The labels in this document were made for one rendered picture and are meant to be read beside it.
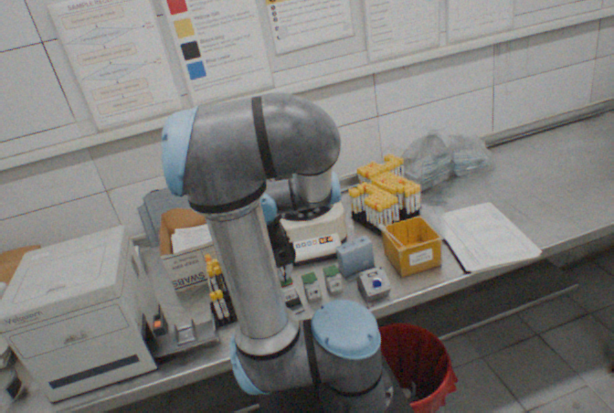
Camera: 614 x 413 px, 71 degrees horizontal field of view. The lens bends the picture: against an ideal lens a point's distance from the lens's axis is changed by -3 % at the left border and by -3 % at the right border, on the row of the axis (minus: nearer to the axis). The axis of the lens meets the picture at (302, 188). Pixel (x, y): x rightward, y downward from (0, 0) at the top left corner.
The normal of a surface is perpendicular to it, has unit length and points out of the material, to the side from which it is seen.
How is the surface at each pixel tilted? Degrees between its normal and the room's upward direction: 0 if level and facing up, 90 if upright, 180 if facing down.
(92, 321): 90
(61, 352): 90
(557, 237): 0
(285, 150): 92
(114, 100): 92
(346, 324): 9
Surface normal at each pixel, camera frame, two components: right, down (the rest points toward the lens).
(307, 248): -0.11, -0.58
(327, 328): -0.03, -0.85
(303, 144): 0.55, 0.33
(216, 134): -0.03, -0.13
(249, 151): 0.06, 0.36
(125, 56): 0.25, 0.47
